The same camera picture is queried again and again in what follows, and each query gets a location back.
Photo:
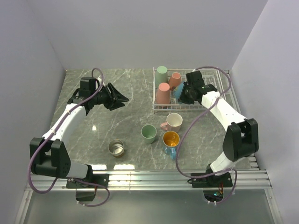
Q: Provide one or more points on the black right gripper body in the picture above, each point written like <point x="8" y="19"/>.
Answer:
<point x="186" y="96"/>

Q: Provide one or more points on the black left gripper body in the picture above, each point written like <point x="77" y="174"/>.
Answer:
<point x="103" y="96"/>

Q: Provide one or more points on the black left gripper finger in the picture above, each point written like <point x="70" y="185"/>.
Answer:
<point x="116" y="95"/>
<point x="115" y="105"/>

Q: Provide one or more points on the blue flowered mug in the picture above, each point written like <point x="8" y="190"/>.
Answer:
<point x="178" y="91"/>

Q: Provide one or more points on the brown-pink ceramic mug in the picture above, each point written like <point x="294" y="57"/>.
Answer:
<point x="175" y="80"/>

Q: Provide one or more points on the tall pink plastic cup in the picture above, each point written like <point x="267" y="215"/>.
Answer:
<point x="163" y="96"/>

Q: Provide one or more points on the tall green plastic cup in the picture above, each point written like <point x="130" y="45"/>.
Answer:
<point x="161" y="75"/>

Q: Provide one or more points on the short green plastic cup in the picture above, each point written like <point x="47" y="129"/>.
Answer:
<point x="148" y="133"/>

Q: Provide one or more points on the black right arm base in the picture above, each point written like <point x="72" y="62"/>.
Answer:
<point x="213" y="187"/>

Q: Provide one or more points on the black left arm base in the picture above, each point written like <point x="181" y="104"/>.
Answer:
<point x="86" y="189"/>

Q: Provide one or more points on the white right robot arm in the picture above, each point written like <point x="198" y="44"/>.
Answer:
<point x="241" y="138"/>

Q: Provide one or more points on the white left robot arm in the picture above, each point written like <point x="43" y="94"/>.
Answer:
<point x="48" y="153"/>

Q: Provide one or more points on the white and pink mug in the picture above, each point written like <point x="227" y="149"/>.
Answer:
<point x="173" y="122"/>

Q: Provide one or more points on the stainless steel cup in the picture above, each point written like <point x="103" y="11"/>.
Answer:
<point x="116" y="148"/>

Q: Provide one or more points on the blue mug orange interior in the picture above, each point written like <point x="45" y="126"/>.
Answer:
<point x="171" y="141"/>

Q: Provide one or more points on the white wire dish rack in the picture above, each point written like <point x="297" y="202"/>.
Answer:
<point x="194" y="85"/>

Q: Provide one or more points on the aluminium front rail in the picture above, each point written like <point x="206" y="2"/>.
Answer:
<point x="130" y="180"/>

